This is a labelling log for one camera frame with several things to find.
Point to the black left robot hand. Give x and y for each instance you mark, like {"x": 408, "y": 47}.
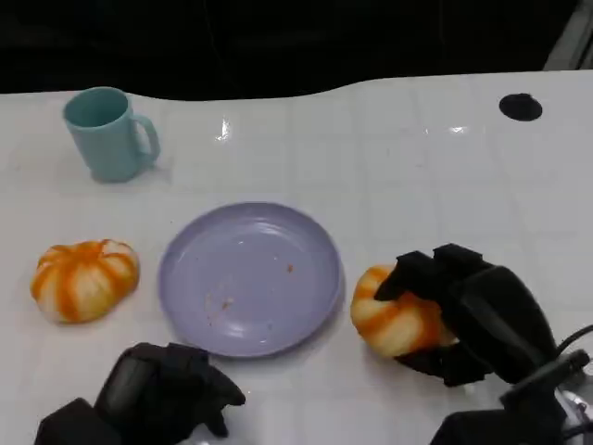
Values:
{"x": 157, "y": 389}

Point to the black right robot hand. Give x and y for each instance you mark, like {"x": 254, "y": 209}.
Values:
{"x": 495, "y": 315}

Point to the lilac plate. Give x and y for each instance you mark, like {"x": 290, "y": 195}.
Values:
{"x": 250, "y": 278}

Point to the black table grommet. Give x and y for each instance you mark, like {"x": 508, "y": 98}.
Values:
{"x": 520, "y": 107}

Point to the pale green mug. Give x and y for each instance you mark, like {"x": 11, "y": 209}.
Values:
{"x": 104, "y": 139}

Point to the black backdrop cloth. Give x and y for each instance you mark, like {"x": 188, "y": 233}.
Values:
{"x": 278, "y": 41}

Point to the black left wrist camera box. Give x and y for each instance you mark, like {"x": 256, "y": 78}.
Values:
{"x": 74, "y": 424}

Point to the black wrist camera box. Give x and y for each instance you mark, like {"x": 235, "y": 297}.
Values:
{"x": 500, "y": 428}
{"x": 74, "y": 424}

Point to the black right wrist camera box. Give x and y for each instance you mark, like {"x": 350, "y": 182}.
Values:
{"x": 500, "y": 428}

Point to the white frame post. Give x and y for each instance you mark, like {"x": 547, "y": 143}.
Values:
{"x": 572, "y": 37}

